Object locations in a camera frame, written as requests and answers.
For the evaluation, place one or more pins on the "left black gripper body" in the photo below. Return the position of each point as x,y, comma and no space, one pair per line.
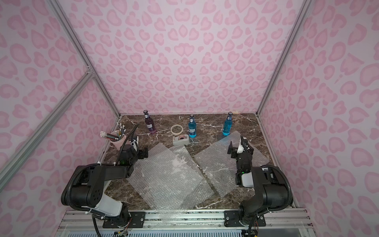
130,146

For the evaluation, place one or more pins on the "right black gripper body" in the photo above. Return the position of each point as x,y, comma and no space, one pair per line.
242,151

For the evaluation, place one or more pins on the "bubble wrap sheet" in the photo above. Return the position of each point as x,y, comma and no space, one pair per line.
169,180
218,166

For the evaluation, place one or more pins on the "blue bottle with label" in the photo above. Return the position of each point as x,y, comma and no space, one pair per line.
192,126

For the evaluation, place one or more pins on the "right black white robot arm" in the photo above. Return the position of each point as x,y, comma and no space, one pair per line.
273,191

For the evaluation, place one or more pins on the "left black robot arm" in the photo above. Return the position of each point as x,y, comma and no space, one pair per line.
85,189

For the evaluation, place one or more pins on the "pink pen cup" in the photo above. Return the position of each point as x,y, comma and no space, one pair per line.
118,144

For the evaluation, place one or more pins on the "blue glass bottle right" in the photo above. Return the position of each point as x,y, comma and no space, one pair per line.
228,124

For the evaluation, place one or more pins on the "purple glass bottle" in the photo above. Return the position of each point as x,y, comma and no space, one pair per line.
149,122

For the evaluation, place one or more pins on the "beige masking tape roll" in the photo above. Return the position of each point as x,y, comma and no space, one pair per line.
176,129

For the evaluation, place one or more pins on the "white tape dispenser pink roll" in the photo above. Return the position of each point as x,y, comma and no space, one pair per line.
181,140

